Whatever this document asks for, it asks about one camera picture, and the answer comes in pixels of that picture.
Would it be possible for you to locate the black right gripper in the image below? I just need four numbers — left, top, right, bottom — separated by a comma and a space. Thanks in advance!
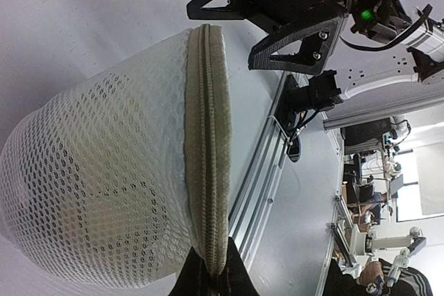
186, 0, 348, 75

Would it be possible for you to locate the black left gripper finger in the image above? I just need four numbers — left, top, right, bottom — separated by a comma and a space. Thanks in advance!
169, 237, 259, 296

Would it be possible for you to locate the white mesh laundry bag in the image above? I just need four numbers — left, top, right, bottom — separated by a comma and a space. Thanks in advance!
1, 24, 232, 288

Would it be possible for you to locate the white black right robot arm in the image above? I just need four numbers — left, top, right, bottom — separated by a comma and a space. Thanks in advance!
187, 0, 443, 81

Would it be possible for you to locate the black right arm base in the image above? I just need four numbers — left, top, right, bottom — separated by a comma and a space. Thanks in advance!
282, 70, 343, 163

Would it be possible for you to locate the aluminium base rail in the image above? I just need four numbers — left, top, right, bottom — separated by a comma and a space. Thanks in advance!
229, 72, 295, 268

